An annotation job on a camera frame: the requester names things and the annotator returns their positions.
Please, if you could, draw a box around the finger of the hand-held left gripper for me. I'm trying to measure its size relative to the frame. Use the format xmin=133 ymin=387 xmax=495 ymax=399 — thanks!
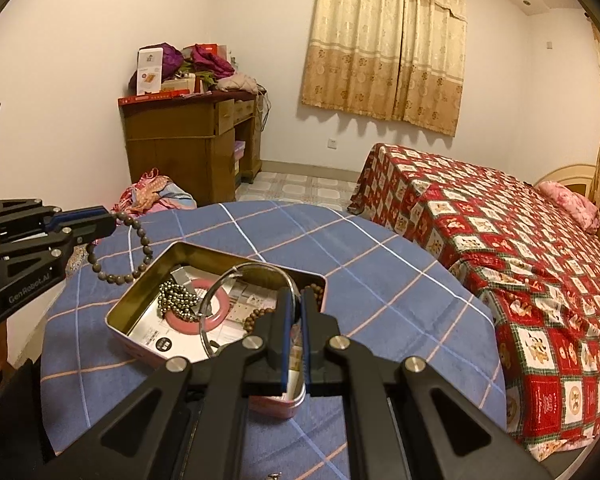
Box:
xmin=0 ymin=199 xmax=112 ymax=233
xmin=0 ymin=209 xmax=117 ymax=264

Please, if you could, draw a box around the small purple cloth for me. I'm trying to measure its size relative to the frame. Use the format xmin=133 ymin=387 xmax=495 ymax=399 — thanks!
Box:
xmin=160 ymin=42 xmax=185 ymax=79

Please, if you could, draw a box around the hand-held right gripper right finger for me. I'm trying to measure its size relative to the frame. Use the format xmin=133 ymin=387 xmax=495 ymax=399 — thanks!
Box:
xmin=300 ymin=287 xmax=556 ymax=480

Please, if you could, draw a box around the tall white carton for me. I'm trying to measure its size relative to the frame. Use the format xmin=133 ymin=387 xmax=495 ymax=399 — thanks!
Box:
xmin=136 ymin=47 xmax=164 ymax=96

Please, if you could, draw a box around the pink floral pillow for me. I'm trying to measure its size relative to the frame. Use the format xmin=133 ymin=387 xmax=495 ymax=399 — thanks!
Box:
xmin=537 ymin=181 xmax=600 ymax=234

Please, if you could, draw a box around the brown wooden bead bracelet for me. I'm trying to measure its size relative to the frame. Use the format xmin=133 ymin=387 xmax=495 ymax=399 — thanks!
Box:
xmin=242 ymin=282 xmax=326 ymax=336

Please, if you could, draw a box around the gold pearl necklace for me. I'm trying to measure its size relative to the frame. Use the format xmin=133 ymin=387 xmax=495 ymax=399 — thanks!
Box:
xmin=157 ymin=280 xmax=204 ymax=324

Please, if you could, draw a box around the blue plaid tablecloth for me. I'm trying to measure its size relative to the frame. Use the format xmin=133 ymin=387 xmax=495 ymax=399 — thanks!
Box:
xmin=40 ymin=201 xmax=509 ymax=480

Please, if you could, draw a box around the bed with red quilt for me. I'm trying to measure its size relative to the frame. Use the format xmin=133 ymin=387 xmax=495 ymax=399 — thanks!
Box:
xmin=347 ymin=142 xmax=600 ymax=466

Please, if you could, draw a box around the cream wooden headboard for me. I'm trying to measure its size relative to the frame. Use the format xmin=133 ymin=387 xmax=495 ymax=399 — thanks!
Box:
xmin=532 ymin=162 xmax=600 ymax=261

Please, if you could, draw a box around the pile of colourful clothes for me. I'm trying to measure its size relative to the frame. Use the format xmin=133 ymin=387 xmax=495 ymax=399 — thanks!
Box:
xmin=111 ymin=169 xmax=199 ymax=216

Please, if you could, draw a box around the flat red box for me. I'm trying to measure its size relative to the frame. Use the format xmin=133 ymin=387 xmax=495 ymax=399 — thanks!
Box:
xmin=118 ymin=89 xmax=192 ymax=107

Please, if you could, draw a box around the wide beige patterned curtain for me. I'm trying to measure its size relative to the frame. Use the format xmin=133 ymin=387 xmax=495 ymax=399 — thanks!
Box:
xmin=300 ymin=0 xmax=469 ymax=137

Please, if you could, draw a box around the brown wooden desk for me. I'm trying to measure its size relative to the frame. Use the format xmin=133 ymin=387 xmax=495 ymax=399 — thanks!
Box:
xmin=117 ymin=90 xmax=269 ymax=209

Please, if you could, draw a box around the pink rectangular tin box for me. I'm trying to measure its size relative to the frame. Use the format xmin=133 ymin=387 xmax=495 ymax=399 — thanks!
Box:
xmin=105 ymin=241 xmax=329 ymax=419

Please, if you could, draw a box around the pink quilted cloth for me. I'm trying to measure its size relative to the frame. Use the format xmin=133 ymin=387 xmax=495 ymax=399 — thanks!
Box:
xmin=215 ymin=74 xmax=259 ymax=94

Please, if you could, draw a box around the grey bead bracelet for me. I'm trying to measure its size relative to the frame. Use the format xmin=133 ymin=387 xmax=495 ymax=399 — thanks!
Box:
xmin=86 ymin=211 xmax=154 ymax=285

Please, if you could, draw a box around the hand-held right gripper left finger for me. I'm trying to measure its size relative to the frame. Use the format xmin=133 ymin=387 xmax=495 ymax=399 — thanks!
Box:
xmin=45 ymin=286 xmax=302 ymax=480

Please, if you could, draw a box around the pink bangle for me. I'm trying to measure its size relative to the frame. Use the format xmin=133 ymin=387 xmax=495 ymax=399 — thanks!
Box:
xmin=164 ymin=280 xmax=231 ymax=336

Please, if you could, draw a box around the silver bangle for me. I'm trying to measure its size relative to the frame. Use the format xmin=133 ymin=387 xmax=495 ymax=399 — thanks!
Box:
xmin=198 ymin=262 xmax=301 ymax=359

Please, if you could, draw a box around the large purple cloth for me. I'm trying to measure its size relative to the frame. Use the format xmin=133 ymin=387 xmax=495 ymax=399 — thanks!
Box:
xmin=182 ymin=44 xmax=236 ymax=79

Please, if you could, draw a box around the white printed booklet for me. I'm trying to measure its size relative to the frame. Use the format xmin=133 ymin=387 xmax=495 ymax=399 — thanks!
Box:
xmin=125 ymin=267 xmax=262 ymax=367

